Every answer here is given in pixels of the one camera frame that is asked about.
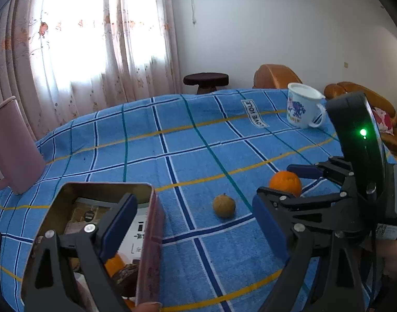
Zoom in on dark mangosteen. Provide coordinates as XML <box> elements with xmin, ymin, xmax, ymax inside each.
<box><xmin>111</xmin><ymin>263</ymin><xmax>140</xmax><ymax>298</ymax></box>

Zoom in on pink tin box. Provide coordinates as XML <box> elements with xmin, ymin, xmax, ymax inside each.
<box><xmin>33</xmin><ymin>182</ymin><xmax>163</xmax><ymax>306</ymax></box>

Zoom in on white mug with blue print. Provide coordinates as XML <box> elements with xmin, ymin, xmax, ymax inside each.
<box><xmin>286</xmin><ymin>83</ymin><xmax>326</xmax><ymax>129</ymax></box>

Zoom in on pink electric kettle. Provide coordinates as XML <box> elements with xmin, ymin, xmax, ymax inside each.
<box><xmin>0</xmin><ymin>96</ymin><xmax>46</xmax><ymax>196</ymax></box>

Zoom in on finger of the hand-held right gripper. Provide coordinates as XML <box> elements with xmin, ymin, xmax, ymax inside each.
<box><xmin>287</xmin><ymin>158</ymin><xmax>353</xmax><ymax>186</ymax></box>
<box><xmin>257</xmin><ymin>186</ymin><xmax>378</xmax><ymax>231</ymax></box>

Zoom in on pink floral cushion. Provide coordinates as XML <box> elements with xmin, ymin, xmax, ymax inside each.
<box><xmin>372</xmin><ymin>107</ymin><xmax>396</xmax><ymax>135</ymax></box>

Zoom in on sheer floral curtain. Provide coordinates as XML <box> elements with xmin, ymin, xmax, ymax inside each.
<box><xmin>0</xmin><ymin>0</ymin><xmax>183</xmax><ymax>137</ymax></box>

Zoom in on printed paper sheet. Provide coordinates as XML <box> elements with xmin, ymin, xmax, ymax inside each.
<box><xmin>65</xmin><ymin>197</ymin><xmax>150</xmax><ymax>254</ymax></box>

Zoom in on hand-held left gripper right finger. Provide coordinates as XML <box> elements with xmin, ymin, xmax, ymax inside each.
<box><xmin>252</xmin><ymin>195</ymin><xmax>371</xmax><ymax>312</ymax></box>

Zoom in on dark round stool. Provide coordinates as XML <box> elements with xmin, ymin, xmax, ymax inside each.
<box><xmin>183</xmin><ymin>73</ymin><xmax>229</xmax><ymax>95</ymax></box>

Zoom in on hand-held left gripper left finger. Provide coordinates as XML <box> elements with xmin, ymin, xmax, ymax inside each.
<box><xmin>20</xmin><ymin>193</ymin><xmax>139</xmax><ymax>312</ymax></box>

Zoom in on small brown longan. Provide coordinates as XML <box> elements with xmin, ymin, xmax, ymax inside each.
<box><xmin>212</xmin><ymin>193</ymin><xmax>236</xmax><ymax>218</ymax></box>

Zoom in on orange-brown leather sofa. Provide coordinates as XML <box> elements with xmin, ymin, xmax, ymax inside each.
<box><xmin>324</xmin><ymin>82</ymin><xmax>397</xmax><ymax>157</ymax></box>

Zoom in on blue plaid tablecloth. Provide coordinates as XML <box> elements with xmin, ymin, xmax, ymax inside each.
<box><xmin>0</xmin><ymin>88</ymin><xmax>397</xmax><ymax>312</ymax></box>

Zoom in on orange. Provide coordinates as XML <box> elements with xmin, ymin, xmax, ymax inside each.
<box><xmin>105</xmin><ymin>254</ymin><xmax>126</xmax><ymax>278</ymax></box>
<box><xmin>269</xmin><ymin>171</ymin><xmax>302</xmax><ymax>198</ymax></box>

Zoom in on orange chair back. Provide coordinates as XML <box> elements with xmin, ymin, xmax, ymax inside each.
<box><xmin>252</xmin><ymin>64</ymin><xmax>303</xmax><ymax>90</ymax></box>

